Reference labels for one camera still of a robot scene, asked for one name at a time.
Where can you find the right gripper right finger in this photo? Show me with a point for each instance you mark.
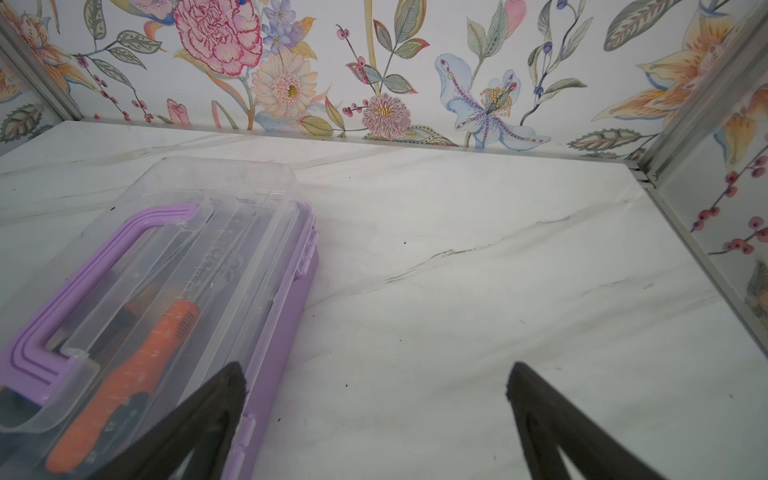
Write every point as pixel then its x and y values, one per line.
pixel 550 428

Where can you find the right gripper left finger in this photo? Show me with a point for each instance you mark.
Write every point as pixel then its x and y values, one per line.
pixel 193 440

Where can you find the purple plastic tool box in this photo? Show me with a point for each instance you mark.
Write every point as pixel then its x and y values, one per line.
pixel 237 238

